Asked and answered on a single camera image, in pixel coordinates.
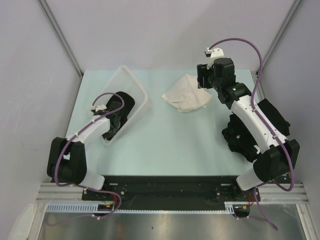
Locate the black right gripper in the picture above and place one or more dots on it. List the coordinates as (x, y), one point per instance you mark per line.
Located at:
(202, 71)

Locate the white t shirt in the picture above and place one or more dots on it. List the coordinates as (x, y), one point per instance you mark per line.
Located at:
(185, 95)

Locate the white plastic laundry basket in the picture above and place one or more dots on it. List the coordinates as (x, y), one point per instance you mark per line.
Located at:
(123, 80)

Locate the black t shirt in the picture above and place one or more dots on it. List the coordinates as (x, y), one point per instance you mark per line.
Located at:
(119, 118)

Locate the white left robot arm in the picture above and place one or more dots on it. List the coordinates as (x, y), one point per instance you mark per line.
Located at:
(67, 161)

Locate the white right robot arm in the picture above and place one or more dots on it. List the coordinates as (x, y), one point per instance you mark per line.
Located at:
(255, 129)

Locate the stack of black t shirts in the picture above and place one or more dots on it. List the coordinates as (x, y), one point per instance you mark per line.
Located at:
(239, 138)

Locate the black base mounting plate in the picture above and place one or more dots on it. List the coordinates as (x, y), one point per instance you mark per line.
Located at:
(172, 192)

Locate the right aluminium corner post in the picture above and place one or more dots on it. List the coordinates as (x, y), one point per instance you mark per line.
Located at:
(290, 15)

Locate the aluminium corner post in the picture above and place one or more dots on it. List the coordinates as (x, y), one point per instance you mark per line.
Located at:
(290, 15)
(49, 15)

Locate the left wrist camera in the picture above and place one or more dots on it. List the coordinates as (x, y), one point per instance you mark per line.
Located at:
(100, 109)

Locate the left aluminium corner post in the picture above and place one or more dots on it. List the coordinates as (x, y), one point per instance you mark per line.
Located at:
(49, 15)

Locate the white slotted cable duct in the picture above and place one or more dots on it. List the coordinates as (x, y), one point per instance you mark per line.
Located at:
(99, 208)

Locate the aluminium frame rail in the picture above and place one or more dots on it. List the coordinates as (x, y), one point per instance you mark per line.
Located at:
(269, 194)

